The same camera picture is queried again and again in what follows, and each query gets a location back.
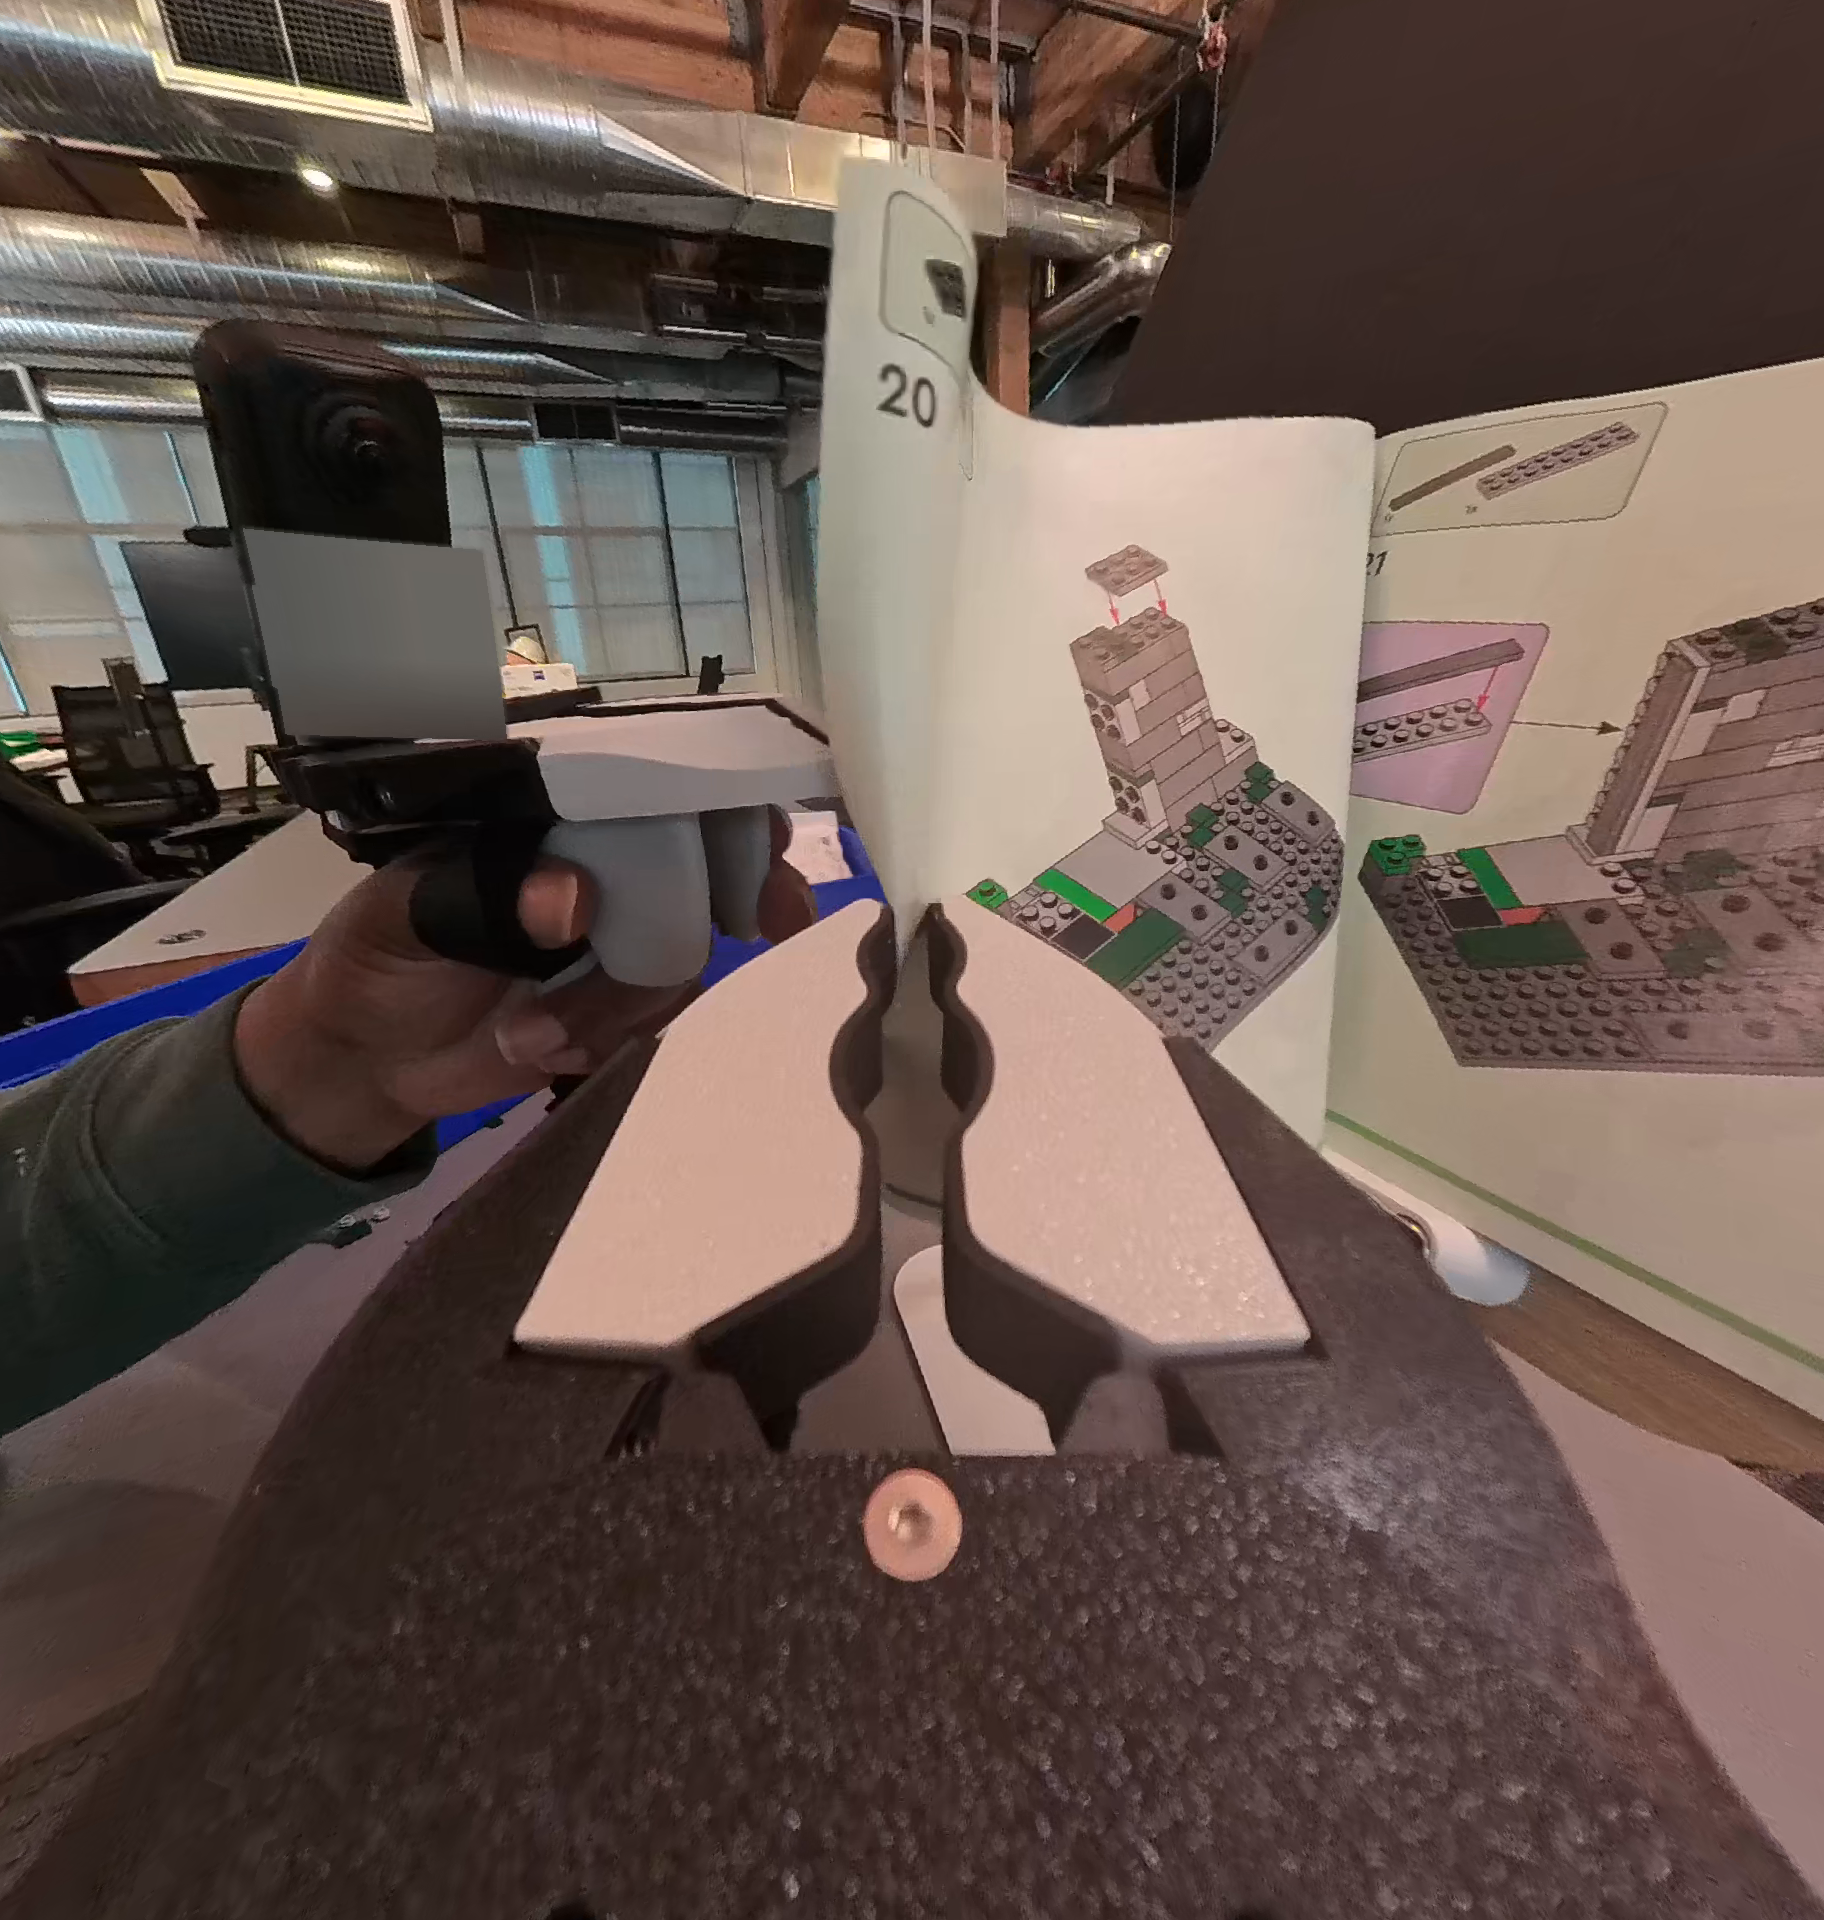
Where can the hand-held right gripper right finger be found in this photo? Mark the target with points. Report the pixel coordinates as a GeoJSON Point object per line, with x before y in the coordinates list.
{"type": "Point", "coordinates": [1122, 1185]}

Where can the building instruction booklet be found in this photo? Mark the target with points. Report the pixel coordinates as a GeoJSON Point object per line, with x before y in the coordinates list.
{"type": "Point", "coordinates": [1226, 480]}

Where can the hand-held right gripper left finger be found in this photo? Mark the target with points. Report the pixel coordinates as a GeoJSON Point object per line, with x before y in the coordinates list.
{"type": "Point", "coordinates": [703, 1185]}

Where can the silver air duct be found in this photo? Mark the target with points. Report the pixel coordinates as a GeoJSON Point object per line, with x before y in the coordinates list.
{"type": "Point", "coordinates": [553, 135]}

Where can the black mesh office chair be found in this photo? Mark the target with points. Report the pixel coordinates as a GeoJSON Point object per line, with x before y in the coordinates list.
{"type": "Point", "coordinates": [132, 750]}

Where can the black computer monitor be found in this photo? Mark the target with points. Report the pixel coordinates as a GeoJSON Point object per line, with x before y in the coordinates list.
{"type": "Point", "coordinates": [192, 614]}

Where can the blue plastic bin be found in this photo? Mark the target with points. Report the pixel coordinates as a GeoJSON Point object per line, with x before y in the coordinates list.
{"type": "Point", "coordinates": [861, 871]}
{"type": "Point", "coordinates": [43, 1050]}

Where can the dark panel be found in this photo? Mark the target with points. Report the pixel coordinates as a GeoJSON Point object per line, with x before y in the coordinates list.
{"type": "Point", "coordinates": [1526, 180]}

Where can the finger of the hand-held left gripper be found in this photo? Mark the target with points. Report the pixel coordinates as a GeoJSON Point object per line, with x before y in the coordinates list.
{"type": "Point", "coordinates": [673, 765]}

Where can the person's left hand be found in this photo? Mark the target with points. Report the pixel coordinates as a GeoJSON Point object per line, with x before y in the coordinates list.
{"type": "Point", "coordinates": [373, 1034]}

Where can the white product box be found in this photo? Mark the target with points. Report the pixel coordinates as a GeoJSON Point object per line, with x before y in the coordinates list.
{"type": "Point", "coordinates": [540, 672]}

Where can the small grey green brick piece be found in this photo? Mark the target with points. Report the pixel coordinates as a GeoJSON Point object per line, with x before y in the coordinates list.
{"type": "Point", "coordinates": [350, 1227]}

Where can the white wooden book stand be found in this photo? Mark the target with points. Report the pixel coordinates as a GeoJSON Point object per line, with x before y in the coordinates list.
{"type": "Point", "coordinates": [986, 1380]}

